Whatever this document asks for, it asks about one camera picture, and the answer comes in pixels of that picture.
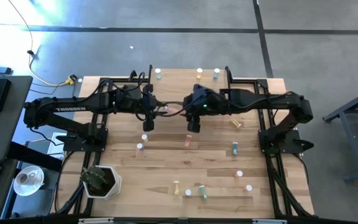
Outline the wooden shelf with black legs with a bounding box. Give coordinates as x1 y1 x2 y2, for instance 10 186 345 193
146 64 233 115

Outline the yellow extension cable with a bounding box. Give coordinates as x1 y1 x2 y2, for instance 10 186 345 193
7 0 75 87

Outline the grey desk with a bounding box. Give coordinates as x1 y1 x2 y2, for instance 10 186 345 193
0 75 34 165

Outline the white cup on saucer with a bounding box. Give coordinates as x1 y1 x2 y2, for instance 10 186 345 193
13 165 45 197

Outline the green cactus plant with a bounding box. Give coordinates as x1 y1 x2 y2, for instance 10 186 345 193
80 166 110 192

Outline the white hexagonal plant pot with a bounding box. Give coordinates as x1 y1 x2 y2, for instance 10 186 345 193
82 166 122 200

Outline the black support beam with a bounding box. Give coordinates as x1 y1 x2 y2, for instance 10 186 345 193
6 141 63 172

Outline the white coffee cup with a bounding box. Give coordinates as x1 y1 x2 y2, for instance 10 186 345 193
15 170 37 187

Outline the grey metal stand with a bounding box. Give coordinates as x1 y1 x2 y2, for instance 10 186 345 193
323 84 358 184

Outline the white box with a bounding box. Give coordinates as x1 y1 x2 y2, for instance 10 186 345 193
47 132 68 156

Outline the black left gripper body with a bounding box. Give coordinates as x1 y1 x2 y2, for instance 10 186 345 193
141 84 158 132

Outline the black cable bundle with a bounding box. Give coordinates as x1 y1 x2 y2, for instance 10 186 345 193
53 151 88 215
267 154 312 218

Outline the white label strip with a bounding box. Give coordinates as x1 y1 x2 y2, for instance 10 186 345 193
78 217 114 224
252 218 288 224

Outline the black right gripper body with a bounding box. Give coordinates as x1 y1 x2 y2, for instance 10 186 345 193
183 84 209 133

